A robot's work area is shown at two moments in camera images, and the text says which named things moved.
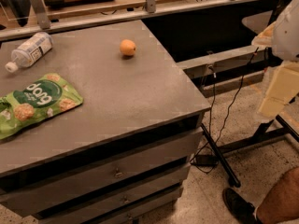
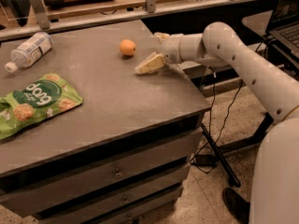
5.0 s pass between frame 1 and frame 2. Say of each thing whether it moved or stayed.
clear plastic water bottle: stayed
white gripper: moved
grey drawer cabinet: stayed
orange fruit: stayed
